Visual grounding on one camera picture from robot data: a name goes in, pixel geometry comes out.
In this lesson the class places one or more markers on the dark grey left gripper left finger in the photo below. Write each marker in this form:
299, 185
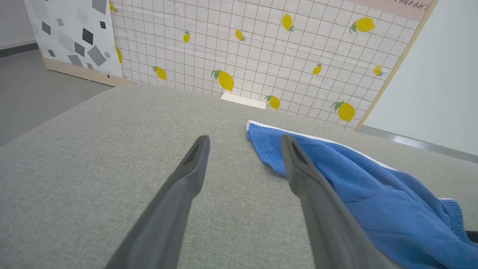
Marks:
170, 213

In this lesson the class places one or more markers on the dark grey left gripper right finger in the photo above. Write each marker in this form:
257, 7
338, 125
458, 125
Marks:
325, 216

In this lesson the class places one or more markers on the blue garment with white trim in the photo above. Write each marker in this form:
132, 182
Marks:
377, 198

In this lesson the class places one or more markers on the small white block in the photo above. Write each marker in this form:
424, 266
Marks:
242, 100

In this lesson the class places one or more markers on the lemon print grid panel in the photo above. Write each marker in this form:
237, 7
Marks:
261, 52

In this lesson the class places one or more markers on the grey terrazzo print panel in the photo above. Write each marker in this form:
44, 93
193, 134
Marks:
74, 37

